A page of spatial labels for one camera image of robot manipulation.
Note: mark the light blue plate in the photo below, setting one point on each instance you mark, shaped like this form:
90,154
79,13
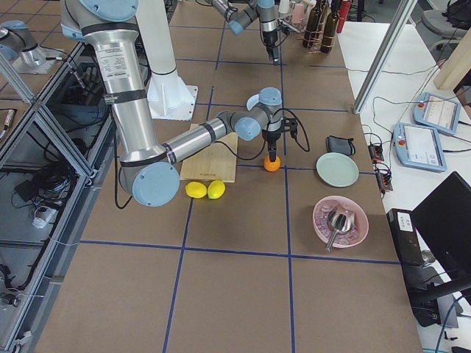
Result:
252,101

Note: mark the upper yellow lemon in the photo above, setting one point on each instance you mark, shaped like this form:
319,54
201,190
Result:
216,189

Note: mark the lower yellow lemon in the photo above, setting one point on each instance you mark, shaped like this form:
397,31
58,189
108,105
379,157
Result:
196,190

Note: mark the clear plastic ice cubes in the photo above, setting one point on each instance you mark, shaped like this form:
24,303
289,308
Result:
320,221

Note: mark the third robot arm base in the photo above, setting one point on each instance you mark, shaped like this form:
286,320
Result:
18,45

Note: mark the black computer monitor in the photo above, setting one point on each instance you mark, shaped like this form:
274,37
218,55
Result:
443,221

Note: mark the dark wine bottle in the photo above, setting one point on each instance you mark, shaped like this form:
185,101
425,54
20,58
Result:
330,27
313,26

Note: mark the wooden cutting board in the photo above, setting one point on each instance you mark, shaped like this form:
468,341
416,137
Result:
213,162

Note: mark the pink cup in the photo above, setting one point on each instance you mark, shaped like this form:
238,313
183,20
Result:
297,14

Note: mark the teach pendant tablet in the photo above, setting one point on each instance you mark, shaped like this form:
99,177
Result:
418,146
437,112

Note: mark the orange fruit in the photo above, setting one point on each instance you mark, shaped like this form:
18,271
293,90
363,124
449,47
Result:
271,166

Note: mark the upper teach pendant tablet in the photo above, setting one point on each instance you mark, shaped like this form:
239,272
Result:
437,112

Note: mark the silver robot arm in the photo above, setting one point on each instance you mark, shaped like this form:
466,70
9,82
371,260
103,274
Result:
239,20
134,51

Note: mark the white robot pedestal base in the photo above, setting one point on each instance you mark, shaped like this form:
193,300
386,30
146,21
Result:
168,96

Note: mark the black desktop computer box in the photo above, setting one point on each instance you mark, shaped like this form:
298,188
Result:
404,236

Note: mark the dark grey folded cloth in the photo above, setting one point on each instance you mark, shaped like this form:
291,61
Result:
340,145

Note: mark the red bottle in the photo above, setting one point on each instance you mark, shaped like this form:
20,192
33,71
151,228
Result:
343,12

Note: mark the aluminium frame post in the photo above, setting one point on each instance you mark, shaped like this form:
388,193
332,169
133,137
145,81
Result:
395,29

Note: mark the yellow lemon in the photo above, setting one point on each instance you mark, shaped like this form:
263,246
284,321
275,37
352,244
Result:
216,189
196,190

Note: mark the lower teach pendant tablet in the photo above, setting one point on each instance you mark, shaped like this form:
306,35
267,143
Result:
418,146

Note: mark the copper wire bottle rack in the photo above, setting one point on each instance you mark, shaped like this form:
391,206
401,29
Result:
300,29

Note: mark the lower dark wine bottle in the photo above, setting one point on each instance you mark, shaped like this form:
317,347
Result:
330,27

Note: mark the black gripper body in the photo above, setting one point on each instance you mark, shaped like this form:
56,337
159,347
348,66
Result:
270,38
271,137

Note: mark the pink bowl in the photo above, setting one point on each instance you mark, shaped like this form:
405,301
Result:
361,218

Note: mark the metal ice scoop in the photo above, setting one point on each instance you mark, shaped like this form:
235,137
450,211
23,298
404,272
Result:
340,221

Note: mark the mint green plate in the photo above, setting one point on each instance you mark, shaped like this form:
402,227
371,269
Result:
337,170

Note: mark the orange black electronics module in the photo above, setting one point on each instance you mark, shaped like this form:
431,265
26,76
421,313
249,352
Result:
376,153

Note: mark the upper dark wine bottle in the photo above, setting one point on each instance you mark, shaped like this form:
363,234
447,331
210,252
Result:
313,26

